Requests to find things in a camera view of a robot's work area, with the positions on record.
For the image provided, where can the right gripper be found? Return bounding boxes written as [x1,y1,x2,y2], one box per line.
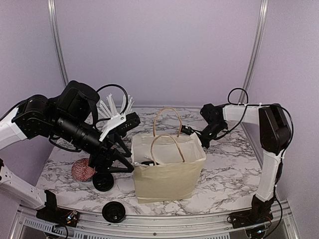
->
[187,121,225,158]

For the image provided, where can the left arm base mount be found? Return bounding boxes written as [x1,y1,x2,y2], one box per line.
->
[36,190,80,228]

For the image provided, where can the cream paper bag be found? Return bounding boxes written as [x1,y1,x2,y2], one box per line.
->
[131,107,207,204]

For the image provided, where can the stack of black lids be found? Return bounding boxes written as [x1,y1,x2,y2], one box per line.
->
[92,173,114,192]

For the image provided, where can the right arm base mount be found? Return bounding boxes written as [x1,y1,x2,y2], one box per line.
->
[227,195,275,229]

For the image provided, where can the aluminium front rail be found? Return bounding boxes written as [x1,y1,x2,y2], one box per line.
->
[8,201,300,239]

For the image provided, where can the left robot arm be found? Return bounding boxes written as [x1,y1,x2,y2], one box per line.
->
[0,81,140,178]

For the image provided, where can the right aluminium post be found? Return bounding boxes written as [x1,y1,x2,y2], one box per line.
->
[243,0,269,92]

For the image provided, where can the loose black lid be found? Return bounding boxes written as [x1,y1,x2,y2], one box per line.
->
[102,201,126,224]

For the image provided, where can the left aluminium post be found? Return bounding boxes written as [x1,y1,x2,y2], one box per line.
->
[47,0,69,87]

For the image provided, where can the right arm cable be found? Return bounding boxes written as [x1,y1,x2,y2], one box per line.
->
[194,87,295,239]

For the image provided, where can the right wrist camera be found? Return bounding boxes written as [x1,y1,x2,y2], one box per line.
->
[181,125,201,135]

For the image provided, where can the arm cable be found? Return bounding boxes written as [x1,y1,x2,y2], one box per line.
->
[194,87,295,239]
[94,84,130,125]

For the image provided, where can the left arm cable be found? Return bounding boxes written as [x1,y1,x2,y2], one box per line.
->
[94,84,130,125]

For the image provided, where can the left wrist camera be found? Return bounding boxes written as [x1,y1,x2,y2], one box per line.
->
[99,112,141,142]

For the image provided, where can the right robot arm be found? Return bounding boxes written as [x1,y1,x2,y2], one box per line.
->
[200,103,293,223]

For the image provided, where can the aluminium post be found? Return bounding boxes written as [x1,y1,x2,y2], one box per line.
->
[243,0,269,92]
[47,0,69,87]

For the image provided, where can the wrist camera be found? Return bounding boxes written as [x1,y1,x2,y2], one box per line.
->
[99,112,141,142]
[181,125,201,135]

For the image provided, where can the black cup with straws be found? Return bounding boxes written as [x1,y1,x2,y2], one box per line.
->
[97,94,134,119]

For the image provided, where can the red patterned bowl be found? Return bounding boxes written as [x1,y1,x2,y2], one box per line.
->
[71,158,96,182]

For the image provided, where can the black cup lid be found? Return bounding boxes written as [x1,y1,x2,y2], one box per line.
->
[141,161,156,166]

